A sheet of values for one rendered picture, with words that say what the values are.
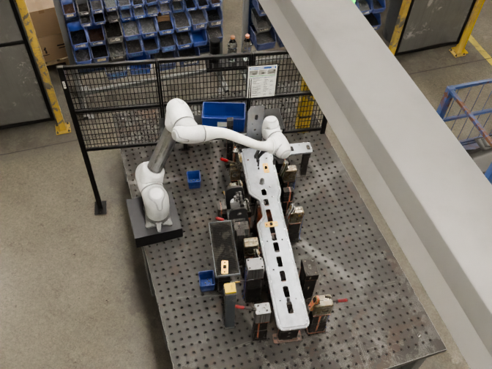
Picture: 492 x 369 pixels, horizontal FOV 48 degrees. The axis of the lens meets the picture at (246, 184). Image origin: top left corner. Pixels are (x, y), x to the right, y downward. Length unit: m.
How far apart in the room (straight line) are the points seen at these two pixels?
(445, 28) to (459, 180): 5.78
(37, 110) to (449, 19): 4.30
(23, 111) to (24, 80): 0.37
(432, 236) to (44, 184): 4.66
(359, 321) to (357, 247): 0.55
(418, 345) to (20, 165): 3.70
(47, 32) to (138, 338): 3.22
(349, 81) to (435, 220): 0.27
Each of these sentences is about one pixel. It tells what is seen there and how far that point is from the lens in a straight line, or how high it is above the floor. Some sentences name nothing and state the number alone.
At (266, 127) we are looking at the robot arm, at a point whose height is 1.44.
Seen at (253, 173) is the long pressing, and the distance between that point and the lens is 3.75.
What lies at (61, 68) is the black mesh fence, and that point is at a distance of 3.80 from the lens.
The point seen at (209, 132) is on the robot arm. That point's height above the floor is 1.54.
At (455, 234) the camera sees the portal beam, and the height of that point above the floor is 3.33.
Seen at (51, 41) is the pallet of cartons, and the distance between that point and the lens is 6.05.
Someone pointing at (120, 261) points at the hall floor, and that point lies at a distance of 4.58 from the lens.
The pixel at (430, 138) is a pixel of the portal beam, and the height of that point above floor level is 3.33.
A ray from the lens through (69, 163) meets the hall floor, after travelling 5.30.
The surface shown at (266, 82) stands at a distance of 3.97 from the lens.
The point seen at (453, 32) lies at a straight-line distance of 6.63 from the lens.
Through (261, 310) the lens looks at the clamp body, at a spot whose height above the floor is 1.06.
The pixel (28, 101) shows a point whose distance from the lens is 5.37.
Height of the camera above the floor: 3.88
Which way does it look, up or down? 51 degrees down
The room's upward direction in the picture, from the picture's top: 3 degrees clockwise
